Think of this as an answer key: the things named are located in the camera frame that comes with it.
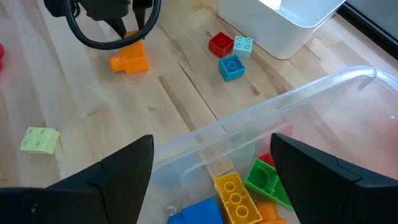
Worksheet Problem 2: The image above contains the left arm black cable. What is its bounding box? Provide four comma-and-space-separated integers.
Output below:
63, 0, 162, 50

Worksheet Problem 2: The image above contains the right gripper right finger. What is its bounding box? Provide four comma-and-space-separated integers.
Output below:
269, 133, 398, 224

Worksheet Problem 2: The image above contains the orange stepped toy block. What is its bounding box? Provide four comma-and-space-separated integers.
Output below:
108, 30, 150, 75

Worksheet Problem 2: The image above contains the black rig frame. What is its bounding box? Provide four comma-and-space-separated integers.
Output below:
337, 2, 398, 60

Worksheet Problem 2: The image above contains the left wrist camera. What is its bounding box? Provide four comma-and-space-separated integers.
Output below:
43, 0, 78, 18

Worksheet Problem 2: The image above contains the white plastic bin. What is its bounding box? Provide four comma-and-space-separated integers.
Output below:
216, 0, 346, 60

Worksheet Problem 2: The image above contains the teal toy block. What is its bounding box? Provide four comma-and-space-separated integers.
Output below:
218, 54, 246, 82

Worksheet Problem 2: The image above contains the clear plastic container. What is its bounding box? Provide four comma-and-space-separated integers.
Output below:
152, 65, 398, 224

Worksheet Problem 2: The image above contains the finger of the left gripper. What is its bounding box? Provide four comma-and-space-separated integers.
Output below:
104, 17, 127, 40
132, 6, 147, 32

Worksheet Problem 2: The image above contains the light green toy block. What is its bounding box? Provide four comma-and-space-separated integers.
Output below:
19, 126, 61, 156

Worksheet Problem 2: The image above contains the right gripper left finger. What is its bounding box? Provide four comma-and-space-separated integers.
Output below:
0, 134, 155, 224

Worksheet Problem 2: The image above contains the green stepped toy block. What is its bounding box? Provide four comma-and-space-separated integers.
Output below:
244, 157, 295, 212

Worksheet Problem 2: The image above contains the yellow bowl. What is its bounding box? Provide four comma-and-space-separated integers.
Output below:
213, 171, 264, 224

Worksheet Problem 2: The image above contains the small red toy block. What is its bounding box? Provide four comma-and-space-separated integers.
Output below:
208, 31, 234, 58

